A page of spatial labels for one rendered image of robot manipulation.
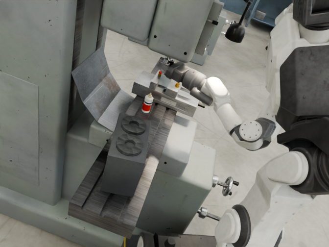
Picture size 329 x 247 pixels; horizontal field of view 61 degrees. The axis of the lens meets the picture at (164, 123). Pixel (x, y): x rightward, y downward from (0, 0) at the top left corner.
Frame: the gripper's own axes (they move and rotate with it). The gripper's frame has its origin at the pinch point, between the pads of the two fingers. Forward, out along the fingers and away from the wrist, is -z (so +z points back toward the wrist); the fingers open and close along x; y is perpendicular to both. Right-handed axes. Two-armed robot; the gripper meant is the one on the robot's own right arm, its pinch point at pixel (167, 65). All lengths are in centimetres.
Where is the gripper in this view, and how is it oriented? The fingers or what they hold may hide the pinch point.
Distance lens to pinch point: 125.8
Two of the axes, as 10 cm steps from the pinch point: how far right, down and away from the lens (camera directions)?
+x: -5.5, 4.0, -7.3
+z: 7.9, 5.3, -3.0
